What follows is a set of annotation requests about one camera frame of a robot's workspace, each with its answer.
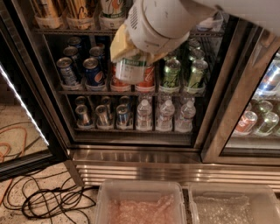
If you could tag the small can bottom left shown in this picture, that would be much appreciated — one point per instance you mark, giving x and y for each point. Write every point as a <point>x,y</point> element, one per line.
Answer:
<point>83,115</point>

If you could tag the green can behind glass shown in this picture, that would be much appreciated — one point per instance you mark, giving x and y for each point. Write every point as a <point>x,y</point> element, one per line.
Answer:
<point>268,123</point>

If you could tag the red coca-cola can front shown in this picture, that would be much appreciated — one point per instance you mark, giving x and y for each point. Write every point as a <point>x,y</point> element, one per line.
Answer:
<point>148,79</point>

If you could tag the water bottle middle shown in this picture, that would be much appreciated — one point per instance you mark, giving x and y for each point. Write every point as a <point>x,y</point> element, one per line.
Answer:
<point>165,115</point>

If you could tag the green can front right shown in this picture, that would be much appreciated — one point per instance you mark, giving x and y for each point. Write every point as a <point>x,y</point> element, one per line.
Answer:
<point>197,73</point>

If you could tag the orange can behind glass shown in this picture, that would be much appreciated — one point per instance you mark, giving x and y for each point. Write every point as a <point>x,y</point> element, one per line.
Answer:
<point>246,122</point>

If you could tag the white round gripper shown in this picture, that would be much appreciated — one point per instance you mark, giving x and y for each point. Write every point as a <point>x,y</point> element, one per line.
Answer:
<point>151,31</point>

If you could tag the water bottle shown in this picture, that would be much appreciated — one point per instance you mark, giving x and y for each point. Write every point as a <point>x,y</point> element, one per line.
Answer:
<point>143,116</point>
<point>165,115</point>
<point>184,121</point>

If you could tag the blue pepsi can front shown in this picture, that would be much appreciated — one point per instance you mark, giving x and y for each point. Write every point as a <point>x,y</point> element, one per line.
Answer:
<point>93,72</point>

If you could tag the clear bin pink contents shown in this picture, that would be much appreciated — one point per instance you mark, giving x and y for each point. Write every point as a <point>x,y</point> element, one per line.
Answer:
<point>140,202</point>

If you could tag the open fridge glass door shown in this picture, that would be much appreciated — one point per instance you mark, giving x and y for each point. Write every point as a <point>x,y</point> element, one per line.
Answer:
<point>26,123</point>

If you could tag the water bottle right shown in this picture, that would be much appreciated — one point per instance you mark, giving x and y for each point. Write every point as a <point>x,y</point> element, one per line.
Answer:
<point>184,121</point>

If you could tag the wire shelf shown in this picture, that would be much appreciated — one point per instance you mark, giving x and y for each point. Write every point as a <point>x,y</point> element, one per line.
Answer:
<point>208,34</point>
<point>84,92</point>

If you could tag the gold can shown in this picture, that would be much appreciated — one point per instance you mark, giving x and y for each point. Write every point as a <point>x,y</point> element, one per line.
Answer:
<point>80,9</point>
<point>47,8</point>

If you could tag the top wire shelf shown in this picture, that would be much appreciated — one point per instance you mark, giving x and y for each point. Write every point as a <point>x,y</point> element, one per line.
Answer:
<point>208,34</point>

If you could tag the silver blue can front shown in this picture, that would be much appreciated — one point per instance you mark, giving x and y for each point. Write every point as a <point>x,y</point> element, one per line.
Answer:
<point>66,70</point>

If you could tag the closed right fridge door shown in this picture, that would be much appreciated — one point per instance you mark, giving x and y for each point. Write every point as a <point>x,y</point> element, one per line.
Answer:
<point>222,147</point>

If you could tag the gold can far left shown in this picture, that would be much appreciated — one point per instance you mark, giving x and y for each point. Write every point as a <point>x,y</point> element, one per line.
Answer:
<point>47,8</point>

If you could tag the small blue can bottom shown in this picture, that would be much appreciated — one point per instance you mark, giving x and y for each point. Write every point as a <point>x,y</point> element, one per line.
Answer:
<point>123,115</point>

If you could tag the small can bottom middle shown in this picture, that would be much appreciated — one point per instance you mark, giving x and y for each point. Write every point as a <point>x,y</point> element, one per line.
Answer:
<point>104,117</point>

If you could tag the clear bin white contents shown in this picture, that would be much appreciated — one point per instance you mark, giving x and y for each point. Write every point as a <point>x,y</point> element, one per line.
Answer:
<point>233,204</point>

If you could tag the green can front left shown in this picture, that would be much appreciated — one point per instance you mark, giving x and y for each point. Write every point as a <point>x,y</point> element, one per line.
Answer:
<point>171,72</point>

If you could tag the steel fridge base grille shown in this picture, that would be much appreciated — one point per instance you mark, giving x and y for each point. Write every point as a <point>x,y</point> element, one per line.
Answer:
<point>89,167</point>

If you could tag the middle wire shelf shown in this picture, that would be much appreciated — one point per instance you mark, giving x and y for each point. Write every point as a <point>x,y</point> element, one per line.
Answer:
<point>84,92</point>

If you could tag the orange soda can front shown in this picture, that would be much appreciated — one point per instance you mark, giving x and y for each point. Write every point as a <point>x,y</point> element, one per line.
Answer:
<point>114,81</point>

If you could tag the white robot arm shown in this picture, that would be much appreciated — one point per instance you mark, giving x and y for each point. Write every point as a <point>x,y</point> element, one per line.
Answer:
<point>265,13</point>

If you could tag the water bottle left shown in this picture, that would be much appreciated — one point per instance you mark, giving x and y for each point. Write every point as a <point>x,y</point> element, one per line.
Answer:
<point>143,116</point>

